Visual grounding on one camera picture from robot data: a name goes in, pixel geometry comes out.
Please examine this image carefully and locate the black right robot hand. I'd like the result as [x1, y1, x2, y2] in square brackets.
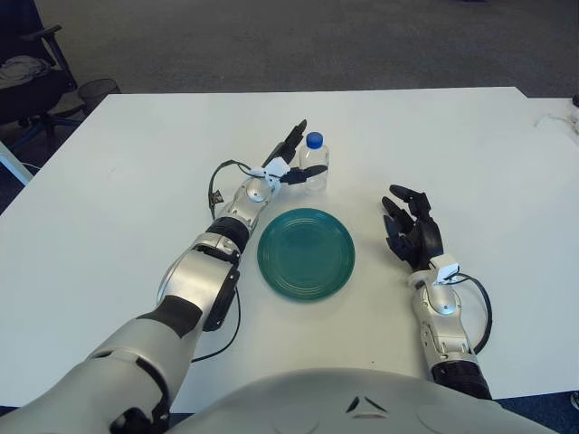
[381, 184, 445, 273]

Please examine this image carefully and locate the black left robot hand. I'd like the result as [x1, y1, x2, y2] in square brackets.
[261, 119, 328, 186]

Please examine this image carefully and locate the clear bottle with blue cap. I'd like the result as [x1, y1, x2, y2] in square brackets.
[299, 131, 330, 193]

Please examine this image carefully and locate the green round plate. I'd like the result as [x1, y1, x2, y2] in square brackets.
[256, 207, 356, 303]

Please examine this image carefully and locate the grey robot torso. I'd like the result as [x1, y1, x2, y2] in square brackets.
[166, 368, 562, 434]

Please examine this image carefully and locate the black office chair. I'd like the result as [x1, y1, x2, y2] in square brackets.
[0, 24, 87, 150]

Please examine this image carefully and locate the grey cloth on chair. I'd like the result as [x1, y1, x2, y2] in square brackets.
[0, 56, 53, 90]

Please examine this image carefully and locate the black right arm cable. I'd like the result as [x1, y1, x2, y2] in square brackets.
[454, 272, 493, 354]

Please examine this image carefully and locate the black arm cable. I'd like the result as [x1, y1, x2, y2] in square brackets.
[192, 158, 254, 363]
[454, 272, 493, 354]

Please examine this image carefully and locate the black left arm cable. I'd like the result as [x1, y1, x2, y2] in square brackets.
[192, 158, 254, 363]

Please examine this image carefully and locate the thin white cable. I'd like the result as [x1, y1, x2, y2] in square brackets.
[533, 112, 574, 132]

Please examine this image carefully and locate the black wire mesh wastebasket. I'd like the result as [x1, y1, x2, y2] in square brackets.
[79, 78, 122, 114]

